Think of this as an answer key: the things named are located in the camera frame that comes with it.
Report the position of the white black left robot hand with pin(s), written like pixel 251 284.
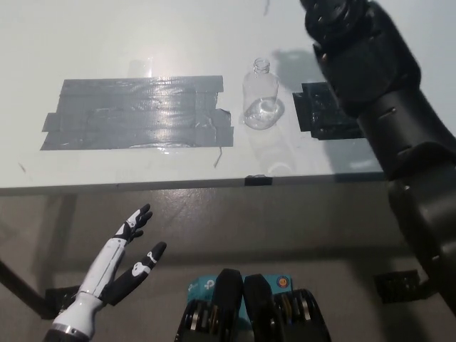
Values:
pixel 103 267

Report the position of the black teal robot torso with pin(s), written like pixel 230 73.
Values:
pixel 231 295

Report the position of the clear plastic bottle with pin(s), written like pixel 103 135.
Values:
pixel 260 99

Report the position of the black table foot plate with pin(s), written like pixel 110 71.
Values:
pixel 399 286
pixel 58 299

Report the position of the black table leg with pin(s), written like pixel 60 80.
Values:
pixel 21 286

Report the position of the small black tape strip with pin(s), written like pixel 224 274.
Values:
pixel 258 181

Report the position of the black tape patch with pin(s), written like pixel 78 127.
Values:
pixel 313 107

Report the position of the grey duct tape patch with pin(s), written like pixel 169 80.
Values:
pixel 142 114

